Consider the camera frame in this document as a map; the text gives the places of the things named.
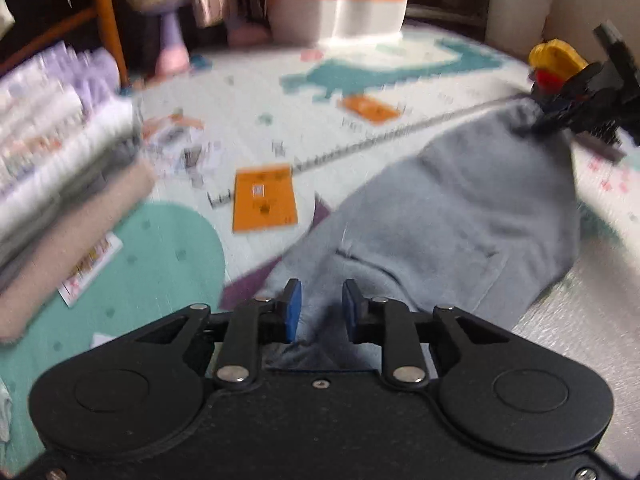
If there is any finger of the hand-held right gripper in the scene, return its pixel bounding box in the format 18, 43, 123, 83
530, 62, 602, 111
515, 102, 601, 136

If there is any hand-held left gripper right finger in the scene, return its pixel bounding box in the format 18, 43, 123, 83
342, 279, 507, 392

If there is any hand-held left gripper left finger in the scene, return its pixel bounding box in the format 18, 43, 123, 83
134, 278, 304, 392

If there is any grey sweatshirt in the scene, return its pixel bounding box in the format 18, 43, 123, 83
260, 96, 584, 372

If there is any stack of folded clothes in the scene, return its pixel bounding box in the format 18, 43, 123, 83
0, 42, 157, 343

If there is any white bin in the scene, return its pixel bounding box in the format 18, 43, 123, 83
486, 0, 559, 59

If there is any large orange card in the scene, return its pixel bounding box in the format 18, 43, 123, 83
232, 164, 300, 234

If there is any printed play mat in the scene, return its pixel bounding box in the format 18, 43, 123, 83
0, 22, 640, 476

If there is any playing card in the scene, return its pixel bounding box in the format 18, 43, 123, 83
57, 231, 124, 308

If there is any low white storage box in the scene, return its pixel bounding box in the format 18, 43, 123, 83
320, 0, 410, 50

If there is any tall white storage box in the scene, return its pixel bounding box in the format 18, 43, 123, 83
266, 0, 337, 47

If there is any pink slipper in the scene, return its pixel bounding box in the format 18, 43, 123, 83
227, 14, 274, 47

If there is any orange wooden chair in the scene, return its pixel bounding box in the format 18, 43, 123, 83
0, 0, 130, 87

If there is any purple pedestal toy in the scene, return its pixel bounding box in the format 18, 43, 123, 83
119, 0, 195, 79

